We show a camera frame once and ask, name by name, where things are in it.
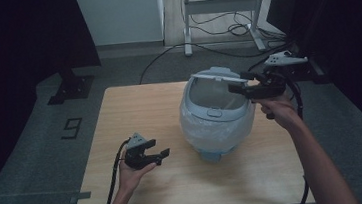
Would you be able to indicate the dark curtain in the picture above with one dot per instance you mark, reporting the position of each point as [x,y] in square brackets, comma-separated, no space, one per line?
[345,16]
[13,48]

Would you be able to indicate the black stand base plate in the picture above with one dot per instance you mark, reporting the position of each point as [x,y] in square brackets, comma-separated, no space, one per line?
[313,73]
[72,87]

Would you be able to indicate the grey tape strip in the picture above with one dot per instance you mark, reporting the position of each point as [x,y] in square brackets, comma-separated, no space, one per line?
[81,196]

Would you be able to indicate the pale partition panel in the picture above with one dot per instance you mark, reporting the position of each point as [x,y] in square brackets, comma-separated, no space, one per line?
[120,14]

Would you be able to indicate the white rice cooker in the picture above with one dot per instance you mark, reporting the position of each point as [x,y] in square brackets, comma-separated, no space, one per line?
[215,113]

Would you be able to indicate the clear plastic bin liner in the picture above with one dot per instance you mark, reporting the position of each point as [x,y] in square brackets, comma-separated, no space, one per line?
[205,133]

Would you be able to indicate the white metal frame desk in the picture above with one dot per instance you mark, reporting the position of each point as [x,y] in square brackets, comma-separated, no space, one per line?
[223,4]

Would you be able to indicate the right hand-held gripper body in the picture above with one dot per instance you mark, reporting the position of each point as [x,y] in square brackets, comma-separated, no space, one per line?
[271,88]

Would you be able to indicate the person's right hand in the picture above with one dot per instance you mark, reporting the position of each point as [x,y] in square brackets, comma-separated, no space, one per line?
[280,109]

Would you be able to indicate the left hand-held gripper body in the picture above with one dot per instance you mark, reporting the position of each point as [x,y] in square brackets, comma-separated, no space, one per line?
[135,158]

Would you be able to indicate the person's left hand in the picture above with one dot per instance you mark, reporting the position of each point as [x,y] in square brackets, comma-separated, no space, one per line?
[129,177]

